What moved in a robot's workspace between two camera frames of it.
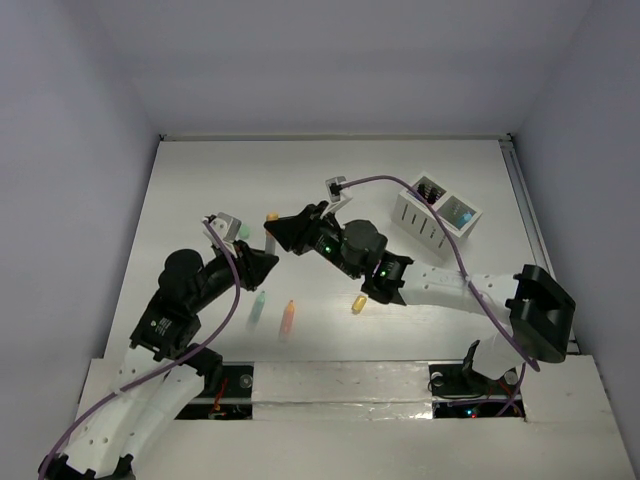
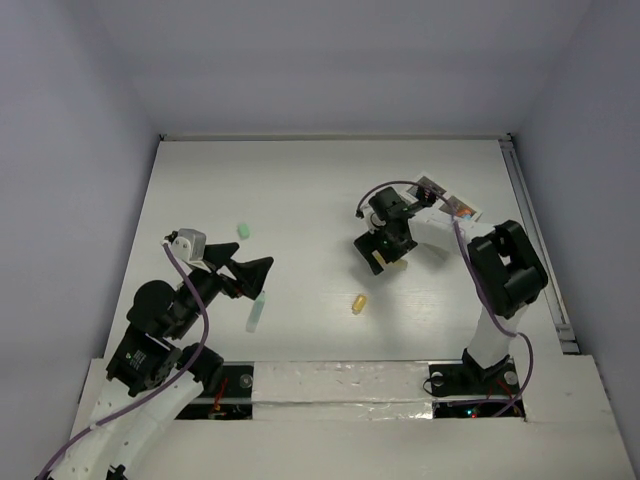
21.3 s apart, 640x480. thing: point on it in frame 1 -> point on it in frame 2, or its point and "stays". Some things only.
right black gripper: x=296 y=233 -> x=370 y=242
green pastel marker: x=256 y=311 stays
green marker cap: x=244 y=231 stays
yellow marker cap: x=359 y=303 stays
